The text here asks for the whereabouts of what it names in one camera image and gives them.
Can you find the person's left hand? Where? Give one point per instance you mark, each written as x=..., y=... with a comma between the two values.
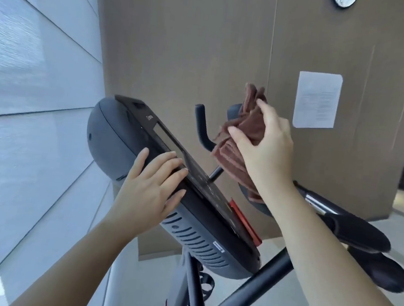
x=148, y=195

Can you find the person's right hand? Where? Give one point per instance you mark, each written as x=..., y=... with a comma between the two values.
x=273, y=154

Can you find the brown cleaning cloth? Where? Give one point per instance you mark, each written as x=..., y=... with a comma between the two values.
x=230, y=157

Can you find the black exercise bike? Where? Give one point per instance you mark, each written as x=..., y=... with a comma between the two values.
x=118, y=132

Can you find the person's left forearm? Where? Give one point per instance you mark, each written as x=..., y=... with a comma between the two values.
x=76, y=270

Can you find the person's right forearm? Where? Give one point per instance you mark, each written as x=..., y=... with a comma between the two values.
x=325, y=277

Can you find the white paper notice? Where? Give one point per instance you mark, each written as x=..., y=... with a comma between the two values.
x=317, y=98

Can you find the translucent window blind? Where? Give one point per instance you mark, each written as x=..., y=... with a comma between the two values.
x=35, y=71

